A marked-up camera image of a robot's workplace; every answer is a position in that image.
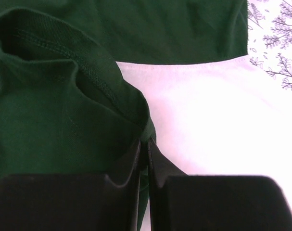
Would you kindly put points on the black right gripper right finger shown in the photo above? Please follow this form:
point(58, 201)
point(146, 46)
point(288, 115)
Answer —
point(180, 202)

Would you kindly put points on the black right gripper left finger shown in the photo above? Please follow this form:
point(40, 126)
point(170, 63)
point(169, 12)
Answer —
point(73, 202)

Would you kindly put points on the white and green t-shirt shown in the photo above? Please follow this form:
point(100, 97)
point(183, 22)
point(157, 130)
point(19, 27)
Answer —
point(82, 80)

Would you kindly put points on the floral patterned table mat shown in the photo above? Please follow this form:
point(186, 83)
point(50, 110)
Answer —
point(270, 38)

